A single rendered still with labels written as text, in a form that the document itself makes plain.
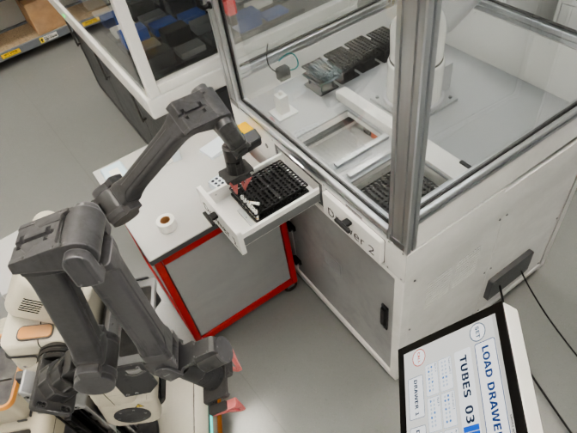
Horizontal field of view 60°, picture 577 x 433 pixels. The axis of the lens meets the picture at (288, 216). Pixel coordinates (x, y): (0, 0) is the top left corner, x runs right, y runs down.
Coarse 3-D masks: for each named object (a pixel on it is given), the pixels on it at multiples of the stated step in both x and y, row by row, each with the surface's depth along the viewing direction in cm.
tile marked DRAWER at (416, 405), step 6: (414, 378) 113; (420, 378) 112; (408, 384) 114; (414, 384) 113; (420, 384) 111; (408, 390) 113; (414, 390) 112; (420, 390) 110; (414, 396) 111; (420, 396) 109; (414, 402) 110; (420, 402) 109; (414, 408) 109; (420, 408) 108; (414, 414) 109; (420, 414) 107
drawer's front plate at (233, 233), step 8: (200, 192) 174; (208, 200) 170; (208, 208) 176; (216, 208) 167; (224, 216) 164; (224, 224) 166; (232, 224) 162; (224, 232) 173; (232, 232) 162; (240, 232) 159; (232, 240) 169; (240, 240) 161; (240, 248) 164
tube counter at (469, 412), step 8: (464, 408) 98; (472, 408) 96; (464, 416) 97; (472, 416) 96; (464, 424) 96; (472, 424) 95; (480, 424) 93; (464, 432) 96; (472, 432) 94; (480, 432) 93
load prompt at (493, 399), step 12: (480, 348) 101; (492, 348) 99; (480, 360) 100; (492, 360) 97; (480, 372) 98; (492, 372) 96; (480, 384) 97; (492, 384) 95; (492, 396) 94; (504, 396) 92; (492, 408) 93; (504, 408) 90; (492, 420) 92; (504, 420) 89; (492, 432) 90; (504, 432) 88
